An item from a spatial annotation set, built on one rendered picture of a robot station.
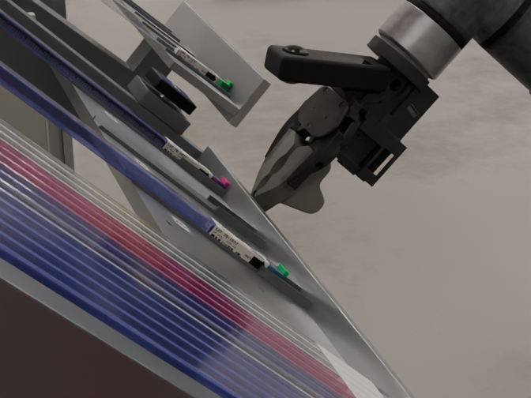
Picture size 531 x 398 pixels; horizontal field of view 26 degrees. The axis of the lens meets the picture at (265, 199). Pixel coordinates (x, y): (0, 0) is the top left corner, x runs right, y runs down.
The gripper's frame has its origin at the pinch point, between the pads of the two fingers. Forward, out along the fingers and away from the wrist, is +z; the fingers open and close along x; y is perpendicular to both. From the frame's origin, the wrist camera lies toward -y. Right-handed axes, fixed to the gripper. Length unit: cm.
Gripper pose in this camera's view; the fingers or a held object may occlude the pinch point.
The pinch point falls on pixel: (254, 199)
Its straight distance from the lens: 113.5
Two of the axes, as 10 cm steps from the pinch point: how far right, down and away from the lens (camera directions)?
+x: -3.4, -4.1, 8.5
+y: 6.7, 5.2, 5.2
